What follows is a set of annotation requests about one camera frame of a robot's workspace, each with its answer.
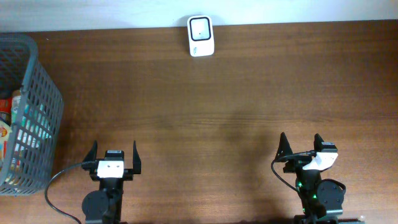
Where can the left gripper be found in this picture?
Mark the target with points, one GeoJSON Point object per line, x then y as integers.
{"type": "Point", "coordinates": [129, 173]}

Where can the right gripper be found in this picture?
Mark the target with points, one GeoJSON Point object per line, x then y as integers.
{"type": "Point", "coordinates": [284, 149]}

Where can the spaghetti pack orange ends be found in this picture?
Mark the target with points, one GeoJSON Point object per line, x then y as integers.
{"type": "Point", "coordinates": [10, 101]}

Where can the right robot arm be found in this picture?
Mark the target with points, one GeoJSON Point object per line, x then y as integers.
{"type": "Point", "coordinates": [321, 199]}

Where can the white barcode scanner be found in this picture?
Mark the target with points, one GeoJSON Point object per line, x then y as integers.
{"type": "Point", "coordinates": [200, 36]}

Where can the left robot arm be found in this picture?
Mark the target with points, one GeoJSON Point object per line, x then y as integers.
{"type": "Point", "coordinates": [105, 204]}

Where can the yellow snack bag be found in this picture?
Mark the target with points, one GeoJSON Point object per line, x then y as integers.
{"type": "Point", "coordinates": [6, 131]}

